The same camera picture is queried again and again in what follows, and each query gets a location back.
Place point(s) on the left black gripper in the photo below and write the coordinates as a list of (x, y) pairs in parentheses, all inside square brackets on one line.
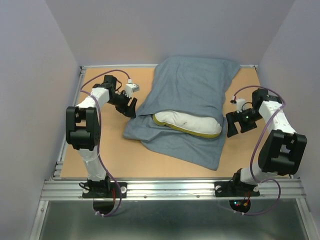
[(129, 111)]

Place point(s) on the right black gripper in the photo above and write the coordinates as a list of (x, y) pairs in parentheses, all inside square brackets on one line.
[(231, 117)]

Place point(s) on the white pillow yellow edge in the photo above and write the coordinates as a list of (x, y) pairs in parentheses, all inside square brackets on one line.
[(204, 127)]

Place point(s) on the blue grey pillowcase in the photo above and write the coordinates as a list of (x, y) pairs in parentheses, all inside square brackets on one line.
[(190, 85)]

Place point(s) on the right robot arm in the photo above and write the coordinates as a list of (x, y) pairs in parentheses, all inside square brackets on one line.
[(281, 153)]

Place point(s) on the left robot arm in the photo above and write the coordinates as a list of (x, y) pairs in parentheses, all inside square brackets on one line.
[(83, 126)]

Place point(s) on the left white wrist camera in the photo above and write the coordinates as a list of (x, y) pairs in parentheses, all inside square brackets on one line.
[(131, 88)]

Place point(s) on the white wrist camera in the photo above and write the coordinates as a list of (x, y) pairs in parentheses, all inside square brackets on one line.
[(131, 88), (238, 103)]

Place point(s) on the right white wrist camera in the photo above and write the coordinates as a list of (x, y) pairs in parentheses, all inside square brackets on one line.
[(238, 103)]

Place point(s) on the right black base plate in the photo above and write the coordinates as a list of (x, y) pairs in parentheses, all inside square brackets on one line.
[(222, 188)]

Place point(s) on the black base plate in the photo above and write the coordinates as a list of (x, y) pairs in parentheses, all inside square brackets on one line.
[(117, 190), (222, 188)]

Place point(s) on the aluminium front rail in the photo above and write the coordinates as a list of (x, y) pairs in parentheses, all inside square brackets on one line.
[(173, 189)]

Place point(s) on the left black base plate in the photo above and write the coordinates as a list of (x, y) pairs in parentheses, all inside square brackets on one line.
[(117, 190)]

